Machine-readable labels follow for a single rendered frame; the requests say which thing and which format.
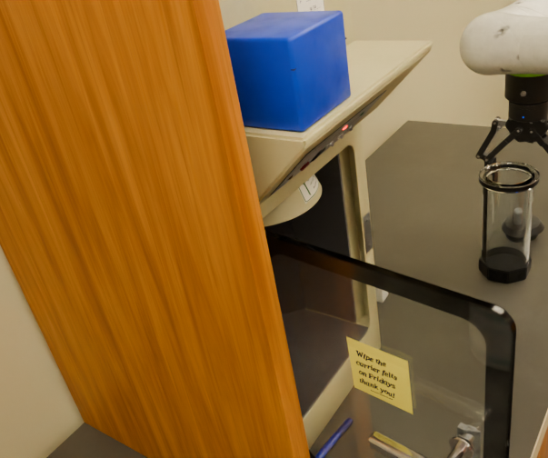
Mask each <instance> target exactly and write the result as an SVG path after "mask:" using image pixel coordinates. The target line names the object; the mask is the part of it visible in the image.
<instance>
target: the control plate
mask: <svg viewBox="0 0 548 458"><path fill-rule="evenodd" d="M386 91H387V90H385V91H384V92H383V93H382V94H380V95H379V96H378V97H376V98H375V99H374V100H373V101H372V102H371V103H370V104H369V105H367V106H366V107H365V108H364V109H362V110H361V111H360V112H359V113H357V114H356V115H355V116H353V117H352V118H351V119H350V120H348V121H347V122H346V123H345V124H343V125H342V126H341V127H339V128H338V129H337V130H336V131H334V132H333V133H332V134H330V135H329V136H328V137H327V138H325V139H324V140H323V141H322V142H321V143H320V144H319V145H317V146H316V147H315V148H314V149H312V150H311V151H310V152H309V153H308V154H306V155H305V157H304V158H303V159H302V160H301V161H300V162H299V163H298V165H297V166H296V167H295V168H294V169H293V170H292V172H291V173H290V174H289V175H287V176H286V177H285V179H284V180H283V181H282V182H281V183H280V184H279V185H278V187H277V188H276V189H275V190H274V191H273V192H272V193H271V195H272V194H274V193H275V192H276V191H277V190H279V189H280V188H281V187H282V186H283V185H285V184H286V183H287V182H289V181H290V180H291V179H292V178H293V177H295V176H296V175H297V174H298V173H300V172H301V171H300V169H301V168H302V166H303V165H304V164H306V163H307V162H309V163H310V162H311V161H312V160H313V158H314V157H315V156H316V155H317V154H318V153H319V152H320V151H321V150H322V149H323V148H324V147H325V150H324V151H326V150H327V149H328V148H329V147H330V145H329V144H330V143H331V142H333V144H334V143H335V142H337V141H338V140H339V139H340V137H339V136H340V135H341V134H342V136H344V135H345V134H346V133H348V132H349V130H348V131H347V129H348V128H349V127H350V126H351V128H353V126H354V125H355V124H356V123H357V122H358V121H359V120H360V119H361V118H362V117H363V116H364V114H365V113H366V112H367V111H368V110H369V109H370V108H371V107H372V106H373V105H374V104H375V103H376V102H377V100H378V99H379V98H380V97H381V96H382V95H383V94H384V93H385V92H386ZM363 111H364V114H363V115H361V116H359V115H360V114H361V113H362V112H363ZM358 116H359V117H358ZM347 124H348V125H347ZM346 125H347V127H346V128H345V129H344V130H343V131H342V129H343V128H344V127H345V126H346ZM338 137H339V138H338ZM328 145H329V146H328ZM292 174H294V175H293V177H292V178H291V179H290V180H287V179H288V178H289V177H290V176H291V175H292ZM286 180H287V181H286Z"/></svg>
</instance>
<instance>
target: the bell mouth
mask: <svg viewBox="0 0 548 458"><path fill-rule="evenodd" d="M321 194H322V186H321V184H320V183H319V181H318V179H317V178H316V176H315V175H313V176H312V177H310V178H309V179H308V180H307V181H306V182H305V183H303V184H302V185H301V186H300V187H299V188H298V189H296V190H295V191H294V192H293V193H292V194H290V195H289V196H288V197H287V198H286V199H285V200H283V201H282V202H281V203H280V204H279V205H277V206H276V207H275V209H274V210H273V211H271V212H270V213H269V214H268V215H267V216H265V217H264V218H263V222H264V227H266V226H270V225H275V224H280V223H283V222H286V221H289V220H292V219H294V218H295V217H297V216H299V215H301V214H303V213H305V212H306V211H308V210H309V209H310V208H312V207H313V206H314V205H315V204H316V203H317V201H318V200H319V198H320V197H321Z"/></svg>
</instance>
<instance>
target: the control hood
mask: <svg viewBox="0 0 548 458"><path fill-rule="evenodd" d="M432 46H433V43H432V42H431V41H353V42H352V43H350V44H349V45H347V46H346V52H347V61H348V70H349V79H350V88H351V95H350V97H349V98H347V99H346V100H345V101H343V102H342V103H341V104H339V105H338V106H336V107H335V109H333V110H332V111H331V112H329V113H328V114H326V115H325V116H324V117H322V118H321V119H320V120H318V121H317V122H316V123H314V124H313V125H311V126H310V127H309V128H307V129H306V130H305V131H303V132H294V131H285V130H275V129H266V128H257V127H248V126H245V127H244V130H245V135H246V140H247V144H248V149H249V154H250V158H251V163H252V167H253V172H254V180H255V185H256V190H257V194H258V199H259V204H261V203H262V202H264V201H265V200H266V199H267V198H269V197H270V196H271V193H272V192H273V191H274V190H275V189H276V188H277V187H278V185H279V184H280V183H281V182H282V181H283V180H284V179H285V177H286V176H287V175H289V174H290V173H291V172H292V170H293V169H294V168H295V167H296V166H297V165H298V163H299V162H300V161H301V160H302V159H303V158H304V157H305V155H306V154H308V153H309V152H310V151H311V150H312V149H314V148H315V147H316V146H317V145H319V144H320V143H321V142H322V141H323V140H324V139H325V138H327V137H328V136H329V135H330V134H332V133H333V132H334V131H336V130H337V129H338V128H339V127H341V126H342V125H343V124H345V123H346V122H347V121H348V120H350V119H351V118H352V117H353V116H355V115H356V114H357V113H359V112H360V111H361V110H362V109H364V108H365V107H366V106H367V105H369V104H370V103H371V102H372V101H373V100H374V99H375V98H376V97H378V96H379V95H380V94H382V93H383V92H384V91H385V90H387V91H386V92H385V93H384V94H383V95H382V96H381V97H380V98H379V99H378V100H377V102H376V103H375V104H374V105H373V106H372V107H371V108H370V109H369V110H368V111H367V112H366V113H365V114H364V116H363V117H362V118H361V119H360V120H359V121H358V122H357V123H356V124H355V125H354V126H353V127H355V126H356V125H357V124H358V123H360V122H361V121H362V120H363V119H364V118H365V117H366V116H367V115H369V114H370V113H371V112H372V111H373V110H375V109H376V108H377V107H378V106H379V105H380V103H381V102H382V101H383V100H384V99H385V98H386V97H387V96H388V95H389V94H390V93H391V92H392V91H393V90H394V89H395V87H396V86H398V85H399V84H400V83H401V82H402V81H403V80H404V79H405V77H406V76H408V75H409V73H410V72H411V71H412V70H413V69H414V68H415V67H416V66H417V65H418V64H419V63H420V62H421V61H422V60H423V58H424V57H425V56H426V55H427V54H428V53H429V52H430V51H431V50H432Z"/></svg>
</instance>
